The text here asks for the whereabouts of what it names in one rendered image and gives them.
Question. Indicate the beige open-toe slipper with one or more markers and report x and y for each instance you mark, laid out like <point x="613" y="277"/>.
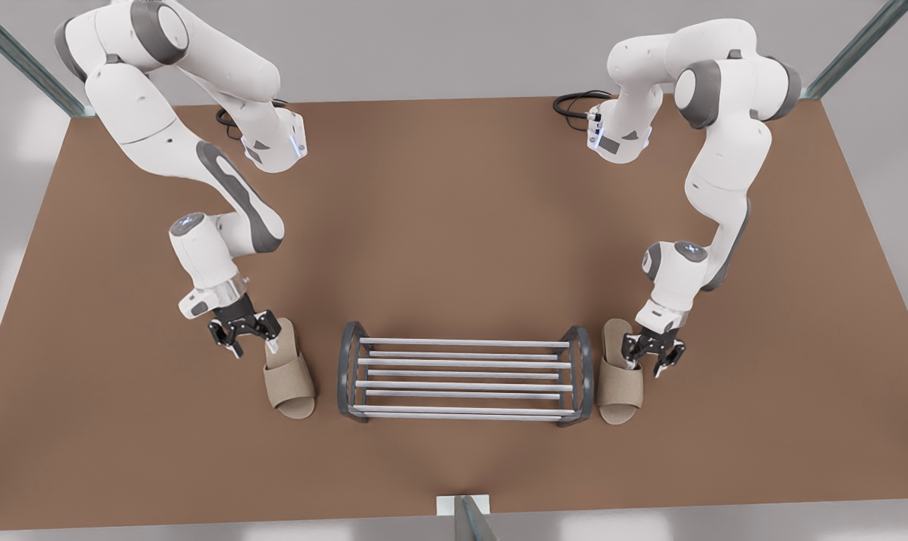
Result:
<point x="619" y="387"/>
<point x="288" y="376"/>

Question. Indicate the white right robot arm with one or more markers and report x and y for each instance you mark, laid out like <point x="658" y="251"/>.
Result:
<point x="161" y="143"/>

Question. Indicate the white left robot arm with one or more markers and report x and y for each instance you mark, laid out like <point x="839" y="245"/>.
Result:
<point x="724" y="150"/>

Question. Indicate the grey metal shoe rack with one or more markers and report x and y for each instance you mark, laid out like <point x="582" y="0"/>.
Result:
<point x="465" y="376"/>

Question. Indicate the silver frame post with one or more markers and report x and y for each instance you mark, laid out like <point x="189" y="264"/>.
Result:
<point x="25" y="60"/>
<point x="467" y="518"/>
<point x="855" y="49"/>

